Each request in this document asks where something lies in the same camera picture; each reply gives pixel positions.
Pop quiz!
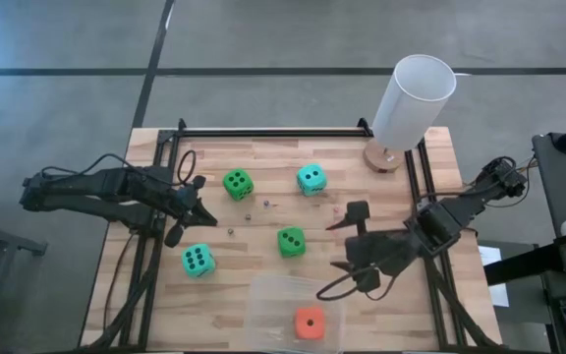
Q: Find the large green foam die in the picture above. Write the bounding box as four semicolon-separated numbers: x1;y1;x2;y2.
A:
221;168;255;203
276;226;308;259

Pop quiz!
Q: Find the white cylinder table lamp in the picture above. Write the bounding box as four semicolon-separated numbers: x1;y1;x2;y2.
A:
363;53;458;174

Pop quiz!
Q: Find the clear plastic container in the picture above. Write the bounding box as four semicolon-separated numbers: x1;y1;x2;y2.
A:
246;273;347;354

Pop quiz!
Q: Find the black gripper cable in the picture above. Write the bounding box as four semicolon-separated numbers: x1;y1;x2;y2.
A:
315;267;397;302
176;148;198;187

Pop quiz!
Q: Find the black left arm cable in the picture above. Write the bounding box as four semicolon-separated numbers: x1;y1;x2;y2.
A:
39;152;176;186

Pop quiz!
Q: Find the black flat bar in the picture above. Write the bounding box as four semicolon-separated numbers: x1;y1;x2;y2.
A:
482;234;566;287

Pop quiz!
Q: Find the large orange foam die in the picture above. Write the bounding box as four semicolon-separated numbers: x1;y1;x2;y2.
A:
294;307;327;341

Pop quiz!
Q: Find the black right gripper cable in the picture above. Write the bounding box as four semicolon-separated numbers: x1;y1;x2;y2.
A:
315;267;397;302

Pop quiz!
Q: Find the large teal foam die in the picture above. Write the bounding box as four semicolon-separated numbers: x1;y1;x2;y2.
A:
296;163;328;198
180;243;217;279

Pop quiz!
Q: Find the right arm wire bundle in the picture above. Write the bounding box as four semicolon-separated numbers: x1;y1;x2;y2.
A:
459;155;539;207

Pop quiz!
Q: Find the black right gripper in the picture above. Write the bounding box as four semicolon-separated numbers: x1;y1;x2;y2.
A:
325;200;412;295

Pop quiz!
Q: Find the white paper sheet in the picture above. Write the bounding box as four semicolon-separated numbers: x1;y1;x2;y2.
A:
477;244;511;309

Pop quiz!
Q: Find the dark metal stand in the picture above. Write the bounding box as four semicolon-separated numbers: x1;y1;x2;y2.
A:
0;214;49;345

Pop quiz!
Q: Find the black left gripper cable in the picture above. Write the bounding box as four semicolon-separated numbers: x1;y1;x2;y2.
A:
176;148;198;187

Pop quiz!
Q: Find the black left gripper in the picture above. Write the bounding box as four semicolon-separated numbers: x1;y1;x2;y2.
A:
163;175;219;249

